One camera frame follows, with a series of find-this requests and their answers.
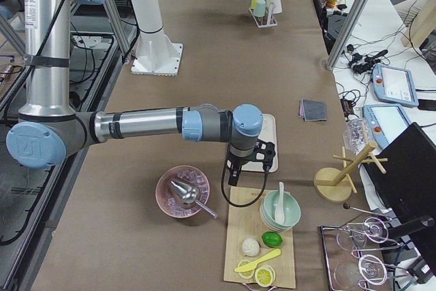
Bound lemon slice behind knife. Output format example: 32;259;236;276
236;259;255;280

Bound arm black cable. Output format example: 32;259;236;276
220;154;270;208

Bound clear textured glass cup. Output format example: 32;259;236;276
343;119;367;154

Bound white camera pole base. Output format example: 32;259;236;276
131;0;183;76

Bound pink cup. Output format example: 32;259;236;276
272;0;283;14

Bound black wire glass rack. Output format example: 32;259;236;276
318;204;436;291

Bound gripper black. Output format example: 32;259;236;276
225;151;251;185

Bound beige rabbit tray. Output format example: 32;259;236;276
240;112;279;173

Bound pink bowl with ice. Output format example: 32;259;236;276
155;166;210;218

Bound teach pendant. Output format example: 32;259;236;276
372;63;418;107
362;104;411;150

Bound white ceramic spoon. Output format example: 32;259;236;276
275;181;285;225

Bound metal ice scoop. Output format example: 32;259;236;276
170;178;217;219

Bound aluminium frame post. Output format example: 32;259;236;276
326;0;368;71

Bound yellow plastic knife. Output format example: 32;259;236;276
234;249;281;273

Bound wooden cutting board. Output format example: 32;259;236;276
223;187;296;288

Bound green cup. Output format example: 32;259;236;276
253;0;266;18

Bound wooden mug tree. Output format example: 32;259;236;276
313;141;388;203

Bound folded grey cloth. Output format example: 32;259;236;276
299;99;327;121

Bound white steamed bun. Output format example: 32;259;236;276
241;238;260;257

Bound black monitor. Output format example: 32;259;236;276
364;123;435;273

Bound white wire cup rack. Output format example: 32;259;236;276
248;0;278;28

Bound teach pendant near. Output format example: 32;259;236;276
362;104;411;150

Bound teach pendant far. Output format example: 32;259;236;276
372;63;418;107

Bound stacked green bowls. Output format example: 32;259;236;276
260;189;302;232

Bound lemon slice front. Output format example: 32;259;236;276
254;265;276;288

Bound green lime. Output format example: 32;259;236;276
261;231;283;247

